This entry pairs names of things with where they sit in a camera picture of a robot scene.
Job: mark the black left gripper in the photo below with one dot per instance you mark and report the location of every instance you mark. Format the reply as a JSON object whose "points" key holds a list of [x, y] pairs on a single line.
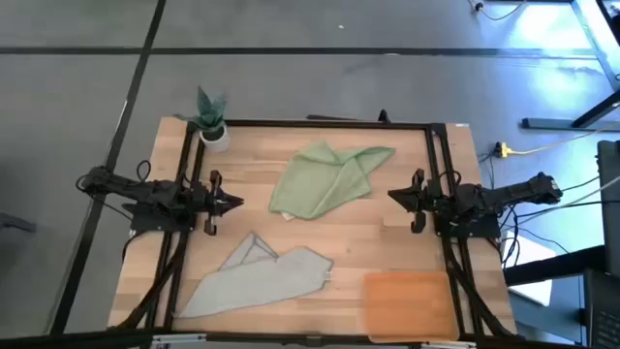
{"points": [[201, 199]]}

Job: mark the white plant pot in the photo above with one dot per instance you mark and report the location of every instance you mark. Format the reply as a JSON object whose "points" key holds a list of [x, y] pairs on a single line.
{"points": [[216, 141]]}

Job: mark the grey chair foot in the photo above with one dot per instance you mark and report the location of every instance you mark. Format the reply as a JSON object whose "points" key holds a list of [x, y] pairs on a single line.
{"points": [[17, 223]]}

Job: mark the black keyboard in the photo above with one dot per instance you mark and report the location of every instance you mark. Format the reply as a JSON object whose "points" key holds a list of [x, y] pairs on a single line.
{"points": [[603, 315]]}

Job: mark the grey waffle towel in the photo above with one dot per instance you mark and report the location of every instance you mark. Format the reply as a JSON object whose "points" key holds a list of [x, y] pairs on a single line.
{"points": [[261, 286]]}

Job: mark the black desk leg frame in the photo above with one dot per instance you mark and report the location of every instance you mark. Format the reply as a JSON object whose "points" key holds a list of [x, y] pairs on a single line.
{"points": [[557, 123]]}

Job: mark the dark grey cabinet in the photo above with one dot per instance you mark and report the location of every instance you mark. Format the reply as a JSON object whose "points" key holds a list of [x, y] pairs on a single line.
{"points": [[609, 203]]}

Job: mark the green artificial plant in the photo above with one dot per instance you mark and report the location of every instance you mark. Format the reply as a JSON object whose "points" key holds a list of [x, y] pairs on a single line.
{"points": [[209, 112]]}

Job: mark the orange cutting board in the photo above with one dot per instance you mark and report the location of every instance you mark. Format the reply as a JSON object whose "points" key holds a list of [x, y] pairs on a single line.
{"points": [[412, 305]]}

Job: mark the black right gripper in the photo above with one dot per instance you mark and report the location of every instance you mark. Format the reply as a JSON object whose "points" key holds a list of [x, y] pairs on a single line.
{"points": [[442, 199]]}

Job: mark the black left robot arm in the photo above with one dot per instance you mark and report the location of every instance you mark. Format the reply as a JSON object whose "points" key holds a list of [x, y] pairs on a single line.
{"points": [[145, 190]]}

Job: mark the green microfiber towel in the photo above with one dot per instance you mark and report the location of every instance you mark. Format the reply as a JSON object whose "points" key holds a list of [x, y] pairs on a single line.
{"points": [[319, 179]]}

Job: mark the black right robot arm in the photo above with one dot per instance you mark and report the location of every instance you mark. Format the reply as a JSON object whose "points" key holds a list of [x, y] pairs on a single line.
{"points": [[513, 194]]}

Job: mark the white box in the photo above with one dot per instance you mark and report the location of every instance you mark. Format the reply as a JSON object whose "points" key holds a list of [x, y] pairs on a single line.
{"points": [[530, 264]]}

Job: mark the yellow power outlet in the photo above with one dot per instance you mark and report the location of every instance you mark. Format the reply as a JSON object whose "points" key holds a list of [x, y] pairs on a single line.
{"points": [[503, 149]]}

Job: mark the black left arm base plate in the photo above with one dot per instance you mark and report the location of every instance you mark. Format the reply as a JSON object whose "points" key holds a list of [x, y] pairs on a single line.
{"points": [[155, 224]]}

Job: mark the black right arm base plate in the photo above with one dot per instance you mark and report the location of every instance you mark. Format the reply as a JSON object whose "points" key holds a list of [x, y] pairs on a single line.
{"points": [[477, 230]]}

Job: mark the black desk beam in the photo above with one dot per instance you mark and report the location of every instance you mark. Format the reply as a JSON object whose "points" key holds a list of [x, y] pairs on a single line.
{"points": [[552, 269]]}

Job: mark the black metal table frame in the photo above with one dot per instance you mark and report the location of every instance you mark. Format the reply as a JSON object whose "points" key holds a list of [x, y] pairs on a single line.
{"points": [[339, 124]]}

